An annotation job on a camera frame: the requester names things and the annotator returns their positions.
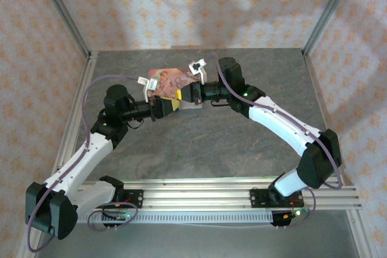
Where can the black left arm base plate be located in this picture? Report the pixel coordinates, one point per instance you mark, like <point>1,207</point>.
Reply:
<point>136,199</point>

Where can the aluminium cross rail beam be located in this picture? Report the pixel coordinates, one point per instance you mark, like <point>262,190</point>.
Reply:
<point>196,194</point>

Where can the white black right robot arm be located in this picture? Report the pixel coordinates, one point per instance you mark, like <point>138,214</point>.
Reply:
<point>278,125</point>

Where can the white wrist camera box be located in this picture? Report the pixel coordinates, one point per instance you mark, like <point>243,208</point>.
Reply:
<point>149,85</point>
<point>196,67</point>

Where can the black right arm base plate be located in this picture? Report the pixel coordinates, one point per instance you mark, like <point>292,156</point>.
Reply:
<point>258,199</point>

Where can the black mounting bracket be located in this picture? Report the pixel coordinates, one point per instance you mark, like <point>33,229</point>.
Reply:
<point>112,225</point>
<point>278,220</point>

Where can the small circuit board green LED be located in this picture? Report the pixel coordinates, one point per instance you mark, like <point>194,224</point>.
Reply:
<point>297,212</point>
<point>121,216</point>

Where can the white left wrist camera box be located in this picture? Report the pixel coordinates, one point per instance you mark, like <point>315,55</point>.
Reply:
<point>149,85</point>

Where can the aluminium frame corner post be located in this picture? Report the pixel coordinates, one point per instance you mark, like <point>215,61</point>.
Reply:
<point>60,10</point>
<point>329,10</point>

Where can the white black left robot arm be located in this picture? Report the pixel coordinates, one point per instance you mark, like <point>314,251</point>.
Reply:
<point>81,161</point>

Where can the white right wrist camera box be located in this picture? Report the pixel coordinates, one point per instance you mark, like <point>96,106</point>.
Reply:
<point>196,67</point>

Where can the pink illustrated box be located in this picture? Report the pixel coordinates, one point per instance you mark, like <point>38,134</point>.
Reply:
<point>166,81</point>

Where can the aluminium table side rail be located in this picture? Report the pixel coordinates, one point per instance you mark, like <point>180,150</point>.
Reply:
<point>81,95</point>
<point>320,104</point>

